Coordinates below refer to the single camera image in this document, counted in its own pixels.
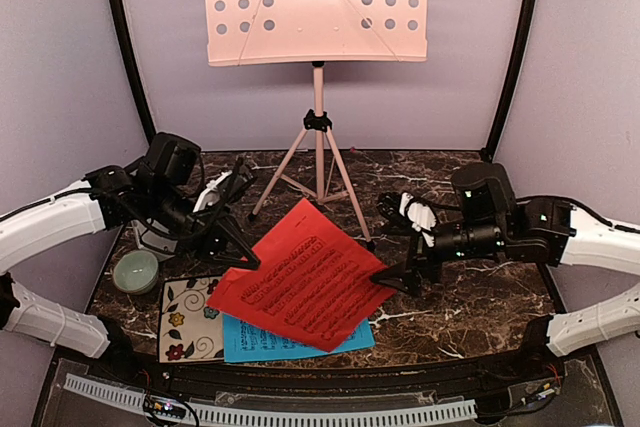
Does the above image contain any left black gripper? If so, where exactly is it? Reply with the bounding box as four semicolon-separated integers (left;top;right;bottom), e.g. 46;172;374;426
150;178;261;268

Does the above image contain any red sheet music paper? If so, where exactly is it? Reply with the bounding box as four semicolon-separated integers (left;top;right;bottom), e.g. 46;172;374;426
207;199;395;352

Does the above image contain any blue sheet music paper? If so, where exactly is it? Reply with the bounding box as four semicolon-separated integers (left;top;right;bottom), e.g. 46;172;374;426
223;315;375;363

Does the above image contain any pink music stand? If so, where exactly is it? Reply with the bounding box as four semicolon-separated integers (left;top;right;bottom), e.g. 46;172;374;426
205;0;428;249

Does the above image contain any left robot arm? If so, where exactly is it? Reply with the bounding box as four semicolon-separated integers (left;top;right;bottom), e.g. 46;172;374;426
1;132;260;383

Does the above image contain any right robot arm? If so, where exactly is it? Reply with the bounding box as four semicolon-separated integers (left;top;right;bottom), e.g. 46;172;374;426
370;162;639;381

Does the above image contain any white metronome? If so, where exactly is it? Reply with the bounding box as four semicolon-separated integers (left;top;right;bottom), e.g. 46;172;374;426
132;221;177;262

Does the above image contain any floral square plate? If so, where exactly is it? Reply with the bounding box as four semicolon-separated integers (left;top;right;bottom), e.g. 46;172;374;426
157;276;224;364

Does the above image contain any pale green bowl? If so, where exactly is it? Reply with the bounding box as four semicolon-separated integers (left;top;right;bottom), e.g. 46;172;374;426
112;250;159;295

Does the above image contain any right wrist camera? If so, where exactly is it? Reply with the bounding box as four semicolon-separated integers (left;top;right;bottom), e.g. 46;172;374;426
376;192;438;247

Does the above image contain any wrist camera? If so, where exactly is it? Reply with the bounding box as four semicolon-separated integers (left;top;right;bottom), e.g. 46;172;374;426
376;192;438;247
193;156;256;213

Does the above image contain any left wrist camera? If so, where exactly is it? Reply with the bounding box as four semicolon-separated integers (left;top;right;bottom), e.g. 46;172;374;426
193;156;256;213

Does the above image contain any grey slotted cable duct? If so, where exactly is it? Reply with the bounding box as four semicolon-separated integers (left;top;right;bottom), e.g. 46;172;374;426
63;374;477;426

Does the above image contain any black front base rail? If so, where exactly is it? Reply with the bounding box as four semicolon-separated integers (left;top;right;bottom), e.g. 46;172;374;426
33;347;622;426

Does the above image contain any right black frame post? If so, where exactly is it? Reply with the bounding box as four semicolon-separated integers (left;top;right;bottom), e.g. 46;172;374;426
480;0;536;162

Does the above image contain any black frame post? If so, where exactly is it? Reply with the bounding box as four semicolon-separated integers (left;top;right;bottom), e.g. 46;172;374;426
480;0;536;162
108;0;157;144

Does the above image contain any left black frame post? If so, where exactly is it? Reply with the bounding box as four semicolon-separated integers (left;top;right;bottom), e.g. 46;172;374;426
108;0;157;144

